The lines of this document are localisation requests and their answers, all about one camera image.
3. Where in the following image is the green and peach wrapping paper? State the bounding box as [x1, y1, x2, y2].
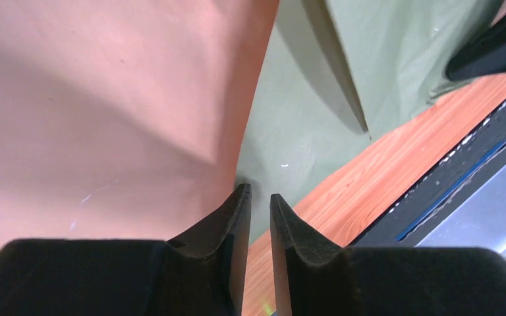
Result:
[0, 0, 506, 284]

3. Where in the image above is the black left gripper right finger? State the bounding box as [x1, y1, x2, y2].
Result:
[270, 194, 506, 315]

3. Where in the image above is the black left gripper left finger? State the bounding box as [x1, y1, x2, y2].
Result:
[0, 184, 251, 315]

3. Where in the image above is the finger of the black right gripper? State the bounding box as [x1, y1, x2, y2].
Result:
[445, 15, 506, 81]

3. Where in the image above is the aluminium frame rail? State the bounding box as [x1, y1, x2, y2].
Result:
[419, 165, 506, 259]

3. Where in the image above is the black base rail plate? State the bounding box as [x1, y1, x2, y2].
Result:
[350, 99, 506, 246]

